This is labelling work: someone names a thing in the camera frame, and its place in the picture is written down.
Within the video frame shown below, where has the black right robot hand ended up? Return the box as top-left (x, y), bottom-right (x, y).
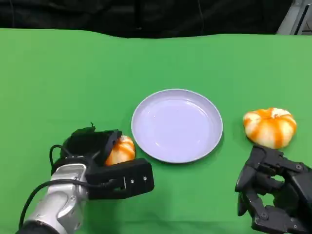
top-left (234, 144), bottom-right (312, 234)

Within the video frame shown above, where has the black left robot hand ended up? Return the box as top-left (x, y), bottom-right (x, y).
top-left (60, 123), bottom-right (122, 167)

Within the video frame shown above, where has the orange and white bread roll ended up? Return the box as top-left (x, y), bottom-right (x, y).
top-left (242, 107), bottom-right (297, 150)
top-left (104, 135), bottom-right (136, 167)

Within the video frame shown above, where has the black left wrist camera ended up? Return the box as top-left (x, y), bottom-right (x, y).
top-left (85, 157), bottom-right (155, 200)

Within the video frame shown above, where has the grey metal frame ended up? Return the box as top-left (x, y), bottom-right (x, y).
top-left (275, 0), bottom-right (312, 36)

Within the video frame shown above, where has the black backdrop curtain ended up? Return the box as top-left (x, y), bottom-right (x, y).
top-left (0, 0), bottom-right (293, 39)

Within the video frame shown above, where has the black looped wrist cable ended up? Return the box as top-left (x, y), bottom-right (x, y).
top-left (49, 144), bottom-right (71, 175)

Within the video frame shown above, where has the lilac plate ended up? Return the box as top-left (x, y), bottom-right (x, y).
top-left (131, 88), bottom-right (224, 164)

